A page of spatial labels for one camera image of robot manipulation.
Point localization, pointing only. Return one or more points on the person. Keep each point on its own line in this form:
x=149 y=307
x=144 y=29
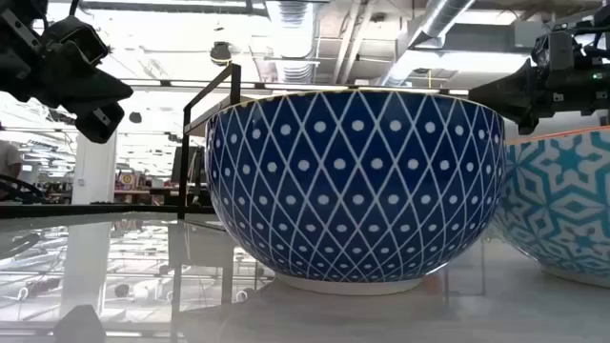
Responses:
x=8 y=164

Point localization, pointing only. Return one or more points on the black ceiling dome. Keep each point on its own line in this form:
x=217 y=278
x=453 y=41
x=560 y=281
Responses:
x=221 y=53

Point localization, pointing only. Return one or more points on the white pillar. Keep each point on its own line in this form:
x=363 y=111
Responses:
x=94 y=171

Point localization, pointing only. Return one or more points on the silver ceiling duct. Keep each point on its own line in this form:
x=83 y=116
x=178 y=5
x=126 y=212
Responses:
x=429 y=28

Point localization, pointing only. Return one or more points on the blue diamond pattern bowl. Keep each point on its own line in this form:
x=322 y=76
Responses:
x=355 y=190

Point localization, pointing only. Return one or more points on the black metal table frame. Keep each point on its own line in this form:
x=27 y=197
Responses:
x=95 y=210

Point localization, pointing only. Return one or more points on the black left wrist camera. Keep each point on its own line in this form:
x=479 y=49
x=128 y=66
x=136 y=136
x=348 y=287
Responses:
x=76 y=38

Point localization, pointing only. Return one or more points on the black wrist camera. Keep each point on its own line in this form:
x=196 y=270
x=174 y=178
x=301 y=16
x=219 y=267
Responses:
x=76 y=38
x=553 y=50

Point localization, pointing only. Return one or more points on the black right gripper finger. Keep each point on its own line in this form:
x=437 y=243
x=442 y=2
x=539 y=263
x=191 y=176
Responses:
x=529 y=124
x=514 y=93

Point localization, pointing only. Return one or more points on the teal star pattern bowl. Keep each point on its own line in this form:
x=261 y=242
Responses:
x=562 y=205

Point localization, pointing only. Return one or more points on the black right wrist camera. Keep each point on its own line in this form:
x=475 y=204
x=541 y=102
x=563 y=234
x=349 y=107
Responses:
x=553 y=50

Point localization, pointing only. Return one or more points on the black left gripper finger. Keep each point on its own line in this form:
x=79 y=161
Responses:
x=81 y=86
x=100 y=123

